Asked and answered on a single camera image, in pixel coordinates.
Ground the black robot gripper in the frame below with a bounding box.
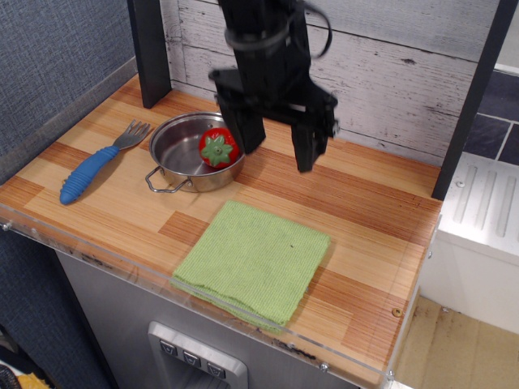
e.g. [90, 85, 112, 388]
[209, 1, 337, 173]

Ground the green cloth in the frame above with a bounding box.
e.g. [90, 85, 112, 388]
[172, 200, 331, 332]

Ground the clear acrylic edge guard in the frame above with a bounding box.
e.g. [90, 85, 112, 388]
[0, 202, 397, 386]

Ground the red toy tomato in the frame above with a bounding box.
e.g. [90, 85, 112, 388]
[199, 127, 242, 169]

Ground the silver metal pot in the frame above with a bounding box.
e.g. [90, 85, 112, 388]
[145, 112, 245, 193]

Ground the white toy sink unit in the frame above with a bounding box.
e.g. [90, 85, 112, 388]
[419, 153, 518, 332]

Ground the grey toy fridge cabinet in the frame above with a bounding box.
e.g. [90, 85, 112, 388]
[58, 253, 353, 388]

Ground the silver dispenser panel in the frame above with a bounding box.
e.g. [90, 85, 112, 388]
[148, 321, 249, 388]

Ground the yellow object in corner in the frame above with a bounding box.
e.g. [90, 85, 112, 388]
[17, 374, 50, 389]

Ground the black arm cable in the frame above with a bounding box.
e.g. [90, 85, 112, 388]
[299, 0, 334, 58]

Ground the dark left frame post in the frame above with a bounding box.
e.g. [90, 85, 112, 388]
[127, 0, 171, 109]

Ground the dark frame post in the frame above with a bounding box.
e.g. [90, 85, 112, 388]
[431, 0, 518, 200]
[127, 0, 171, 109]

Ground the blue handled metal fork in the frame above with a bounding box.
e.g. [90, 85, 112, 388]
[59, 119, 151, 205]

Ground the dark right frame post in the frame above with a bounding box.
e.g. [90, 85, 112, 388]
[431, 0, 518, 200]

